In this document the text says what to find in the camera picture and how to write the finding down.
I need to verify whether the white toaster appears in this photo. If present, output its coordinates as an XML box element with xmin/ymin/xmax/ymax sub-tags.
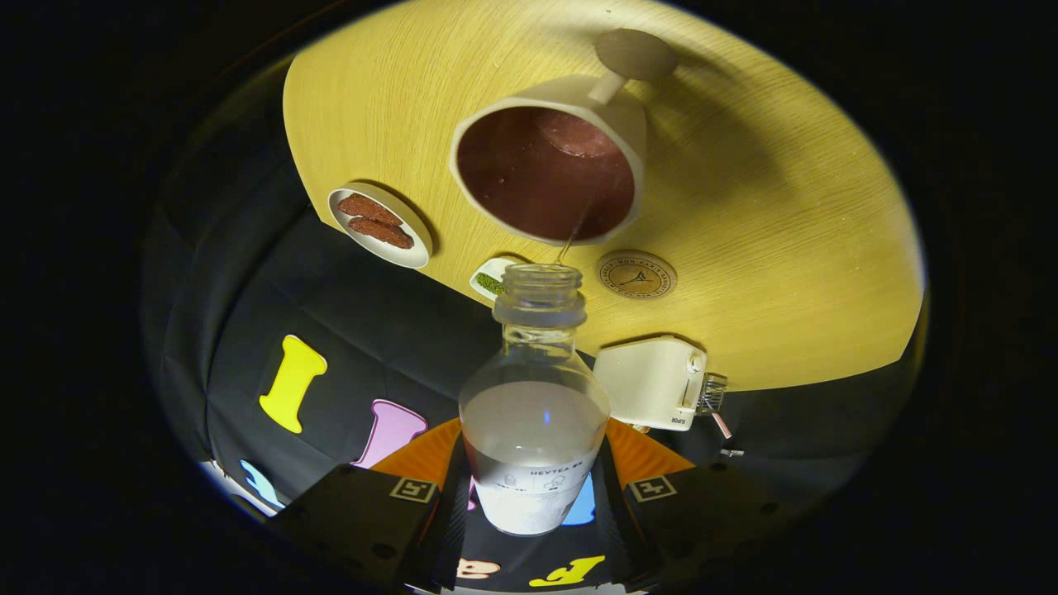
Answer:
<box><xmin>593</xmin><ymin>336</ymin><xmax>708</xmax><ymax>432</ymax></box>

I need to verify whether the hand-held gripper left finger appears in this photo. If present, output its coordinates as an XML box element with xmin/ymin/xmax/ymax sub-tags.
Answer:
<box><xmin>269</xmin><ymin>417</ymin><xmax>474</xmax><ymax>593</ymax></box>

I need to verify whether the red meat piece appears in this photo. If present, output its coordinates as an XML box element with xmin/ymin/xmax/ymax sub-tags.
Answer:
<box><xmin>348</xmin><ymin>217</ymin><xmax>414</xmax><ymax>250</ymax></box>
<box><xmin>336</xmin><ymin>193</ymin><xmax>403</xmax><ymax>227</ymax></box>

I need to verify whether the metal mesh holder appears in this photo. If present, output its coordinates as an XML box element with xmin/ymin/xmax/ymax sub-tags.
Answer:
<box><xmin>697</xmin><ymin>373</ymin><xmax>728</xmax><ymax>414</ymax></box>

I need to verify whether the beige cup with handle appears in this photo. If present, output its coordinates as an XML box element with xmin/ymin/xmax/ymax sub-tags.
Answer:
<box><xmin>449</xmin><ymin>29</ymin><xmax>679</xmax><ymax>247</ymax></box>

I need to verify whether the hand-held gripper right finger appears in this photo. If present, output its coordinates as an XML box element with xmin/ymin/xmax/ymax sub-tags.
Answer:
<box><xmin>591</xmin><ymin>417</ymin><xmax>794</xmax><ymax>588</ymax></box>

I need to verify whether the white round plate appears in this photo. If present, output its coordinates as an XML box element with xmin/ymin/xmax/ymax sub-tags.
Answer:
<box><xmin>327</xmin><ymin>182</ymin><xmax>433</xmax><ymax>269</ymax></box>

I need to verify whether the white divided spice dish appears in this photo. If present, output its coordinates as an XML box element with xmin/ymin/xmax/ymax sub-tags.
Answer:
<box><xmin>469</xmin><ymin>256</ymin><xmax>522</xmax><ymax>300</ymax></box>

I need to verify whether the black backdrop cloth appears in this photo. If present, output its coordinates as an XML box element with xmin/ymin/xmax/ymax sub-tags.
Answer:
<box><xmin>142</xmin><ymin>58</ymin><xmax>910</xmax><ymax>593</ymax></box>

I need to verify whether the clear juice bottle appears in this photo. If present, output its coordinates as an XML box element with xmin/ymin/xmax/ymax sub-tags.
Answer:
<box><xmin>459</xmin><ymin>263</ymin><xmax>612</xmax><ymax>536</ymax></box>

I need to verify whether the wooden table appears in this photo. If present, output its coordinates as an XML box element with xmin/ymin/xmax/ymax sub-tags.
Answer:
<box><xmin>283</xmin><ymin>0</ymin><xmax>927</xmax><ymax>393</ymax></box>

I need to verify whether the round cork coaster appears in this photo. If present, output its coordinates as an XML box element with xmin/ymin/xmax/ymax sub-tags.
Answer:
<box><xmin>596</xmin><ymin>250</ymin><xmax>678</xmax><ymax>300</ymax></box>

